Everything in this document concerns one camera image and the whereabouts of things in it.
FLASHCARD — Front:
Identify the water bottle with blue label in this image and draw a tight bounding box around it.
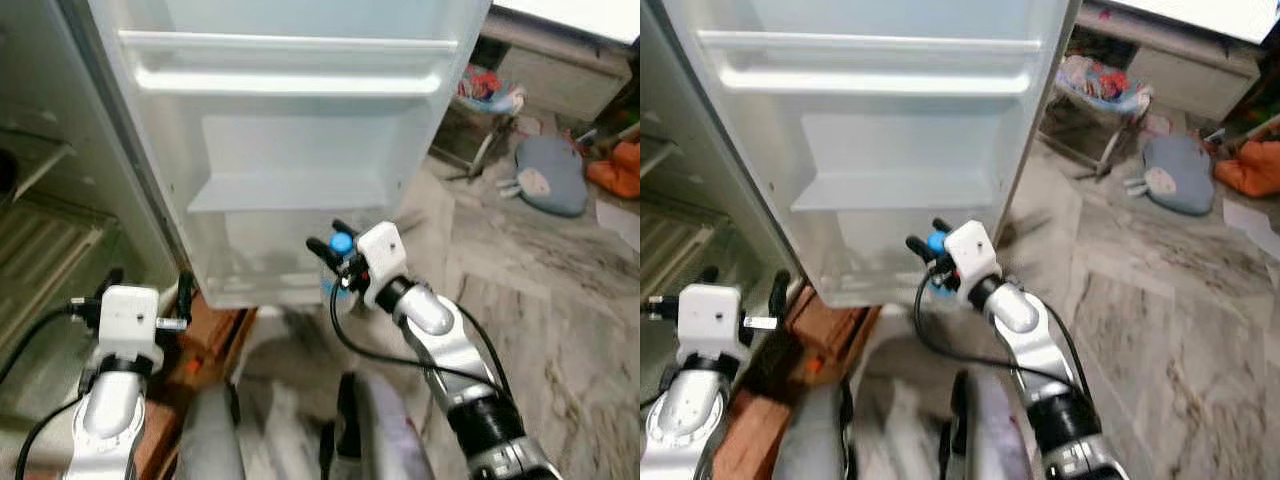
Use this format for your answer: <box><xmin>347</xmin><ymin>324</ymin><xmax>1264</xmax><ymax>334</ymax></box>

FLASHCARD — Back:
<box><xmin>922</xmin><ymin>231</ymin><xmax>953</xmax><ymax>299</ymax></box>
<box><xmin>320</xmin><ymin>232</ymin><xmax>357</xmax><ymax>301</ymax></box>

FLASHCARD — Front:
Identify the white fridge door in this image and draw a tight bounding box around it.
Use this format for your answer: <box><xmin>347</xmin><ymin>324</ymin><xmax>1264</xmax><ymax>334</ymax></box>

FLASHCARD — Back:
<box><xmin>660</xmin><ymin>0</ymin><xmax>1083</xmax><ymax>310</ymax></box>
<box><xmin>88</xmin><ymin>0</ymin><xmax>493</xmax><ymax>310</ymax></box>

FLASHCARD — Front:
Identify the white fridge body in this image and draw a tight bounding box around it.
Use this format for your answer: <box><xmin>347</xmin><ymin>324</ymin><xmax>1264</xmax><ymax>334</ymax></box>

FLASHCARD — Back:
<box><xmin>0</xmin><ymin>0</ymin><xmax>183</xmax><ymax>426</ymax></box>
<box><xmin>640</xmin><ymin>0</ymin><xmax>793</xmax><ymax>406</ymax></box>

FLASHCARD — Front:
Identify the brown wooden crate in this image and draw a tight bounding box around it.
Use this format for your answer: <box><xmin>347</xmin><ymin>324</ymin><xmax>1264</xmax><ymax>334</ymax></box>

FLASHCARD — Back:
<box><xmin>130</xmin><ymin>294</ymin><xmax>257</xmax><ymax>480</ymax></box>
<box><xmin>714</xmin><ymin>289</ymin><xmax>883</xmax><ymax>480</ymax></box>

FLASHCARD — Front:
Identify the white paper sheet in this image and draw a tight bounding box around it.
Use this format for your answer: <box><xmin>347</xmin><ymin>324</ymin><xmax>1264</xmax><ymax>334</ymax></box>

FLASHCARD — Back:
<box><xmin>1221</xmin><ymin>197</ymin><xmax>1280</xmax><ymax>263</ymax></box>
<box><xmin>596</xmin><ymin>199</ymin><xmax>641</xmax><ymax>253</ymax></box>

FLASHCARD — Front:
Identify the grey left robot leg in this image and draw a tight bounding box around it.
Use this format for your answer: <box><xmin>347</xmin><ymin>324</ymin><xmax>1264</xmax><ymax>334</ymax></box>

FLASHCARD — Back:
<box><xmin>178</xmin><ymin>384</ymin><xmax>247</xmax><ymax>480</ymax></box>
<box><xmin>774</xmin><ymin>384</ymin><xmax>853</xmax><ymax>480</ymax></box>

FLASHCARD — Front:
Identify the grey robot leg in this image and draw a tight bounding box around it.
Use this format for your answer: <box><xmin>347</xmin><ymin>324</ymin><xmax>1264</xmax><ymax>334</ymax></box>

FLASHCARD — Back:
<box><xmin>178</xmin><ymin>384</ymin><xmax>247</xmax><ymax>480</ymax></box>
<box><xmin>334</xmin><ymin>371</ymin><xmax>433</xmax><ymax>480</ymax></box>
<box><xmin>774</xmin><ymin>384</ymin><xmax>853</xmax><ymax>480</ymax></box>
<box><xmin>944</xmin><ymin>369</ymin><xmax>1037</xmax><ymax>480</ymax></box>

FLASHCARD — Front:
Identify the toddler in orange clothes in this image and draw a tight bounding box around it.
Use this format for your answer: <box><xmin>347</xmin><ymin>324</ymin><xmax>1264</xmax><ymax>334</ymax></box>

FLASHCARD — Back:
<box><xmin>1214</xmin><ymin>130</ymin><xmax>1280</xmax><ymax>199</ymax></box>
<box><xmin>584</xmin><ymin>134</ymin><xmax>641</xmax><ymax>200</ymax></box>

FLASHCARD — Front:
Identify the grey right robot leg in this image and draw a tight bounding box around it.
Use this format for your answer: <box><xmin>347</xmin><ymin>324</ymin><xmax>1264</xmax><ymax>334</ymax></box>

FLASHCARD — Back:
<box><xmin>944</xmin><ymin>369</ymin><xmax>1037</xmax><ymax>480</ymax></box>
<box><xmin>334</xmin><ymin>371</ymin><xmax>433</xmax><ymax>480</ymax></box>

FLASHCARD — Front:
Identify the blue-grey floor cushion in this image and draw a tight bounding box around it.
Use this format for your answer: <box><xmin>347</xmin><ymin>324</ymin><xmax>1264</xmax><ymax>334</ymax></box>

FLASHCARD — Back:
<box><xmin>1124</xmin><ymin>136</ymin><xmax>1217</xmax><ymax>217</ymax></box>
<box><xmin>496</xmin><ymin>136</ymin><xmax>590</xmax><ymax>219</ymax></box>

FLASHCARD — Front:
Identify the baby bouncer seat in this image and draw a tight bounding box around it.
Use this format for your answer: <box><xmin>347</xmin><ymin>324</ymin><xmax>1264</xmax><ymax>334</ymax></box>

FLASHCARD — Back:
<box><xmin>428</xmin><ymin>64</ymin><xmax>528</xmax><ymax>183</ymax></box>
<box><xmin>1038</xmin><ymin>54</ymin><xmax>1153</xmax><ymax>183</ymax></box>

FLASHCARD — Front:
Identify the white television cabinet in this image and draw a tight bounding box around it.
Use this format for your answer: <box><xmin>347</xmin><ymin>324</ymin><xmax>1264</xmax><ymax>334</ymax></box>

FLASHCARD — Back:
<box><xmin>478</xmin><ymin>10</ymin><xmax>637</xmax><ymax>123</ymax></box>
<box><xmin>1074</xmin><ymin>4</ymin><xmax>1263</xmax><ymax>123</ymax></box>

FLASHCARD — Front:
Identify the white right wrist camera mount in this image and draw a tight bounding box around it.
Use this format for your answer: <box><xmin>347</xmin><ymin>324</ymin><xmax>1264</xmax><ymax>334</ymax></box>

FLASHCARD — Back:
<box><xmin>354</xmin><ymin>221</ymin><xmax>410</xmax><ymax>310</ymax></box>
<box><xmin>944</xmin><ymin>219</ymin><xmax>1002</xmax><ymax>307</ymax></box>

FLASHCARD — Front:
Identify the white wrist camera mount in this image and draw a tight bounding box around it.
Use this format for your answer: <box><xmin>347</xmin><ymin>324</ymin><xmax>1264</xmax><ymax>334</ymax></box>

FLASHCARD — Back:
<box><xmin>97</xmin><ymin>285</ymin><xmax>162</xmax><ymax>365</ymax></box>
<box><xmin>677</xmin><ymin>282</ymin><xmax>743</xmax><ymax>365</ymax></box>
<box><xmin>944</xmin><ymin>219</ymin><xmax>1002</xmax><ymax>307</ymax></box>
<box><xmin>354</xmin><ymin>221</ymin><xmax>410</xmax><ymax>310</ymax></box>

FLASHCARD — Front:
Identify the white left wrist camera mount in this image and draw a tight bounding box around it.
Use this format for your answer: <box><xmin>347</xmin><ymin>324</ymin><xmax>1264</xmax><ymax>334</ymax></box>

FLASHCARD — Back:
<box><xmin>97</xmin><ymin>285</ymin><xmax>162</xmax><ymax>365</ymax></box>
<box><xmin>677</xmin><ymin>282</ymin><xmax>743</xmax><ymax>365</ymax></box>

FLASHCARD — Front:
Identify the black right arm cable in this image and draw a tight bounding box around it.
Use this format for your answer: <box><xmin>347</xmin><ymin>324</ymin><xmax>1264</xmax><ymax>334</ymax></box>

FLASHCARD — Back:
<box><xmin>328</xmin><ymin>284</ymin><xmax>517</xmax><ymax>403</ymax></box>
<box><xmin>914</xmin><ymin>268</ymin><xmax>1093</xmax><ymax>393</ymax></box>

